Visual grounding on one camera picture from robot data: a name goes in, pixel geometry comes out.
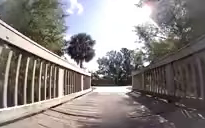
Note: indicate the palm tree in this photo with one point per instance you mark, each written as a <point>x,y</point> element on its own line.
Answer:
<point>80,48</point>

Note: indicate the large leafy tree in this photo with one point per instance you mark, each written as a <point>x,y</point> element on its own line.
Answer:
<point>33,23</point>
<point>176,30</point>

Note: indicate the grey concrete bridge path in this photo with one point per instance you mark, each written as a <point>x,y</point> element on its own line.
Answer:
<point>106,110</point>

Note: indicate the pale concrete bridge railing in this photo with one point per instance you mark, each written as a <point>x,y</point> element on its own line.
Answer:
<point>180,76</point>
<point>33,81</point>

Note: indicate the distant row of trees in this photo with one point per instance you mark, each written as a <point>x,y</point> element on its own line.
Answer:
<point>116,66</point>

